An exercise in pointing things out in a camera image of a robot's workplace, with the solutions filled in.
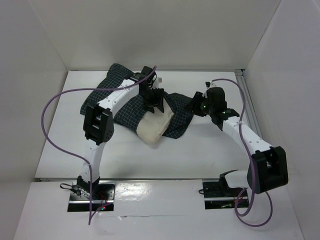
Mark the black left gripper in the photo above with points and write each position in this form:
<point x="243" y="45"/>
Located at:
<point x="155" y="100"/>

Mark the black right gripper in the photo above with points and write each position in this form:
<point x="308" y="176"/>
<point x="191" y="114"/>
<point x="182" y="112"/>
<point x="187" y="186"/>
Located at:
<point x="198" y="100"/>

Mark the cream white pillow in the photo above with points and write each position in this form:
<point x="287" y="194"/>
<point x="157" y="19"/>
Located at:
<point x="153" y="125"/>

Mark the dark checkered pillowcase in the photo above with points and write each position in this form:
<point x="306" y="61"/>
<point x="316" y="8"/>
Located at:
<point x="137" y="103"/>

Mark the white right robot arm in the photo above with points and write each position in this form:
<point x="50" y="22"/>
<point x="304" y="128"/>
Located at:
<point x="267" y="167"/>

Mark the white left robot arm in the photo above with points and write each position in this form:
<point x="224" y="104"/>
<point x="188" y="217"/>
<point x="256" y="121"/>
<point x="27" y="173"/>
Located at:
<point x="100" y="130"/>

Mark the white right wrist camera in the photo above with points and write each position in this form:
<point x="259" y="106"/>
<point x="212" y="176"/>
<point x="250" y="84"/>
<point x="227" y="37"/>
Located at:
<point x="210" y="84"/>

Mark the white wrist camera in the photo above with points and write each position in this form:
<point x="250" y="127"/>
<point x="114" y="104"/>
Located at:
<point x="210" y="84"/>
<point x="157" y="81"/>

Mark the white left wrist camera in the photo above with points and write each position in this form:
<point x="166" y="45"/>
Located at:
<point x="157" y="81"/>

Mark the aluminium frame rail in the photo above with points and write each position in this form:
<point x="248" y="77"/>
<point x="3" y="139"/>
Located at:
<point x="251" y="117"/>

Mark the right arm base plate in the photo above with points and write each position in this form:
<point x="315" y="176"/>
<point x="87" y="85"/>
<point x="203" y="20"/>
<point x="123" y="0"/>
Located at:
<point x="216" y="196"/>

